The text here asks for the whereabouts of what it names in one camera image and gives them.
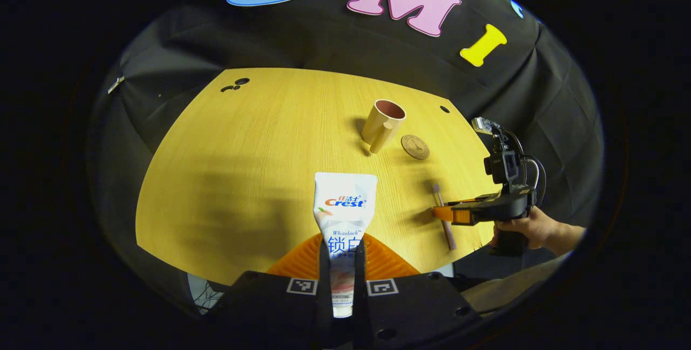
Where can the round cork coaster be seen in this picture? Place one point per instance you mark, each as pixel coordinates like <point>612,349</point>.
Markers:
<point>415,147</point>

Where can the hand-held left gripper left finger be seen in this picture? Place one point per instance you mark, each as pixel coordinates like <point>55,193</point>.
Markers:
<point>323,307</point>

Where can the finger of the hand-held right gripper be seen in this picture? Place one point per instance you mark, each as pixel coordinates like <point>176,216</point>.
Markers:
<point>467,201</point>
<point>444,213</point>

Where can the white toothbrush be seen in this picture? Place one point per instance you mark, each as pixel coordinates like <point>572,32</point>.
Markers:
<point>447,231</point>

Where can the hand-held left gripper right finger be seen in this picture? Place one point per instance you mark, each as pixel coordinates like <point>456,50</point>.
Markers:
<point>363,307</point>

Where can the wooden desktop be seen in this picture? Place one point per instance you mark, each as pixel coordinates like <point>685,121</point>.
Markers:
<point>243,177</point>

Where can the black backdrop cloth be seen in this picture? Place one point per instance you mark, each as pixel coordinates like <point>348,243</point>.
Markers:
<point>324,42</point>

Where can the white toothpaste tube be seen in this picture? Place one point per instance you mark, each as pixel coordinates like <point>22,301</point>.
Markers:
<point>345,204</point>

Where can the beige cup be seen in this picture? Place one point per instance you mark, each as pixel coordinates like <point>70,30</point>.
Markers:
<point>378,126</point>

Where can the metal clip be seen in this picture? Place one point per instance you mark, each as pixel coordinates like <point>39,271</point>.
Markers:
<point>116,84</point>

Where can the person's beige clothing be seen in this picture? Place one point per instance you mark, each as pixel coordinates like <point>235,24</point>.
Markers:
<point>513,290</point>

